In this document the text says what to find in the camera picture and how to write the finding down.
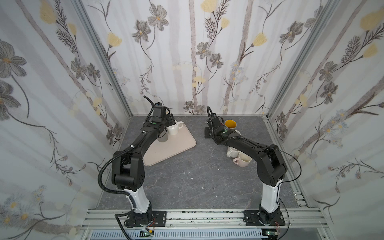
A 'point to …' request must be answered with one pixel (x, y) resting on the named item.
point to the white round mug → (173, 130)
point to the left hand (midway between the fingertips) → (168, 113)
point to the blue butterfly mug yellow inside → (230, 124)
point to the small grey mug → (237, 132)
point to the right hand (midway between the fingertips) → (205, 125)
